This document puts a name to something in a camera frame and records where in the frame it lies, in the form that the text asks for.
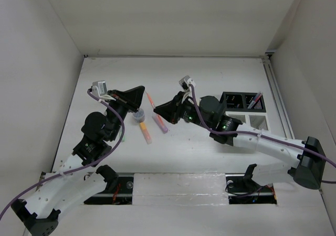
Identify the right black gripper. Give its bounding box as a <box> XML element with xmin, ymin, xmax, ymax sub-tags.
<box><xmin>153</xmin><ymin>91</ymin><xmax>212</xmax><ymax>130</ymax></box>

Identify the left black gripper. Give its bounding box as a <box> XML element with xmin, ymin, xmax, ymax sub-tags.
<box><xmin>104</xmin><ymin>85</ymin><xmax>144</xmax><ymax>141</ymax></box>

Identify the orange pen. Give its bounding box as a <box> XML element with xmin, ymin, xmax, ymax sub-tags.
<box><xmin>145</xmin><ymin>91</ymin><xmax>164</xmax><ymax>125</ymax></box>

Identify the paper clip jar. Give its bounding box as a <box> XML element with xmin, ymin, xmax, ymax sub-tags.
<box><xmin>132</xmin><ymin>108</ymin><xmax>145</xmax><ymax>123</ymax></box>

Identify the orange highlighter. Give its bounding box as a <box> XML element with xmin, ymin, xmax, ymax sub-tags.
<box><xmin>139</xmin><ymin>122</ymin><xmax>152</xmax><ymax>144</ymax></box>

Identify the blue pen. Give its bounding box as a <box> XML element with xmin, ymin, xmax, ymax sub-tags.
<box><xmin>248</xmin><ymin>91</ymin><xmax>260</xmax><ymax>110</ymax></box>

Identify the red pen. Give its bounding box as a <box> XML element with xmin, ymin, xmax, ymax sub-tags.
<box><xmin>250</xmin><ymin>93</ymin><xmax>263</xmax><ymax>108</ymax></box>

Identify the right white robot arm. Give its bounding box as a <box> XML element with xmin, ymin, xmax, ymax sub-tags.
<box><xmin>154</xmin><ymin>92</ymin><xmax>326</xmax><ymax>191</ymax></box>

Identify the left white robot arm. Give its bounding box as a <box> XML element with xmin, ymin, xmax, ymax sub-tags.
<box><xmin>10</xmin><ymin>85</ymin><xmax>145</xmax><ymax>235</ymax></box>

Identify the purple highlighter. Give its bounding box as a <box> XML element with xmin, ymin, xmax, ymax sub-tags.
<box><xmin>152</xmin><ymin>113</ymin><xmax>169</xmax><ymax>134</ymax></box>

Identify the green highlighter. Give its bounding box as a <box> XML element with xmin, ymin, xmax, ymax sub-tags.
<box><xmin>119</xmin><ymin>131</ymin><xmax>125</xmax><ymax>142</ymax></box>

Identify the black organizer box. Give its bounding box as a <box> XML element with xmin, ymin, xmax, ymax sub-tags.
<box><xmin>219</xmin><ymin>92</ymin><xmax>266</xmax><ymax>113</ymax></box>

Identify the white organizer box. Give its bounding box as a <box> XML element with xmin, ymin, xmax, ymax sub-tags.
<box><xmin>225</xmin><ymin>111</ymin><xmax>270</xmax><ymax>132</ymax></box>

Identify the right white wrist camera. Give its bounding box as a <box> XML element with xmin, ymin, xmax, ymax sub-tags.
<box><xmin>179</xmin><ymin>76</ymin><xmax>195</xmax><ymax>91</ymax></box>

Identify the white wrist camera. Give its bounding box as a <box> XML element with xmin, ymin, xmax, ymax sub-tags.
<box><xmin>91</xmin><ymin>81</ymin><xmax>108</xmax><ymax>98</ymax></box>
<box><xmin>179</xmin><ymin>76</ymin><xmax>195</xmax><ymax>91</ymax></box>

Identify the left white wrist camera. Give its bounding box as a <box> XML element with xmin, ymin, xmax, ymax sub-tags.
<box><xmin>91</xmin><ymin>81</ymin><xmax>108</xmax><ymax>98</ymax></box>

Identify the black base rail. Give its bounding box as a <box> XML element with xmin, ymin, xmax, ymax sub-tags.
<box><xmin>85</xmin><ymin>173</ymin><xmax>277</xmax><ymax>206</ymax></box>

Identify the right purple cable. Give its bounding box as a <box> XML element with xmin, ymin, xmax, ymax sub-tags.
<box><xmin>190</xmin><ymin>82</ymin><xmax>336</xmax><ymax>183</ymax></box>

